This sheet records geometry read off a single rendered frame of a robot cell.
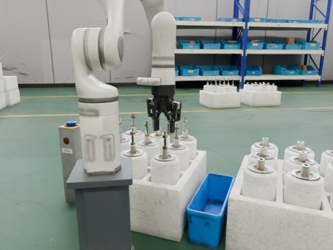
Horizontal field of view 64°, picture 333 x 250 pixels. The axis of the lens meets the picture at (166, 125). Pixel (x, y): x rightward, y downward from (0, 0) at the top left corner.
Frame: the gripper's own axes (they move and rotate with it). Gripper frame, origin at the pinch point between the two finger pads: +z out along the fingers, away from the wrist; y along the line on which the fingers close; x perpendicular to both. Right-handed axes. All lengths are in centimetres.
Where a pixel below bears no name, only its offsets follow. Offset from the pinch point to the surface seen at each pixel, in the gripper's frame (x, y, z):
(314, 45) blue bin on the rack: -579, 147, -60
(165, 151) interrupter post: 0.2, -1.1, 7.4
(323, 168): -41, -36, 15
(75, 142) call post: 14.2, 34.1, 8.9
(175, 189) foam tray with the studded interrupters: 3.2, -8.6, 17.0
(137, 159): 6.3, 6.0, 10.7
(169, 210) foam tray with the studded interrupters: 4.3, -7.1, 24.2
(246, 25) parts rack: -452, 238, -97
